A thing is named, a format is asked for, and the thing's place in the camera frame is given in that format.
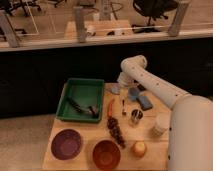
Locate black brush in tray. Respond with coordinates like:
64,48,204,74
67,97,99,118

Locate black office chair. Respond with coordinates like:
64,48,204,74
131,0,178,34

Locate green plastic tray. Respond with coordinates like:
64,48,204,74
56,78,104,123

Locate purple bowl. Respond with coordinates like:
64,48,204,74
51,129,82,160

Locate grey post left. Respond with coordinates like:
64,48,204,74
0,10,19,48

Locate wooden board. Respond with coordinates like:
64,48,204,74
42,83,170,171

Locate blue sponge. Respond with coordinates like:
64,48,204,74
137,96,153,111

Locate orange-brown bowl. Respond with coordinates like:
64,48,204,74
92,140,121,171

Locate metal cup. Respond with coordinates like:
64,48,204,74
130,109,143,126

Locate grey post middle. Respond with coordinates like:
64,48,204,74
74,6,86,43

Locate metal fork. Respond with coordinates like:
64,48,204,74
122,100,127,116

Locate yellow apple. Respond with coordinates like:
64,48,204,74
131,141,147,157

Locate grey post right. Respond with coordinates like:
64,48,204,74
168,0,190,37

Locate white cup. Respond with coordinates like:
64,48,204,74
153,114,170,135

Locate grey post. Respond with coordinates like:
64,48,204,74
168,0,190,37
74,6,86,43
0,10,19,48

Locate bunch of dark grapes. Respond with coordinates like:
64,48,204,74
107,117,126,148

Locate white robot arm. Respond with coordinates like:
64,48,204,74
117,55,213,171

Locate black remote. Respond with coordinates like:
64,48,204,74
137,84,146,91

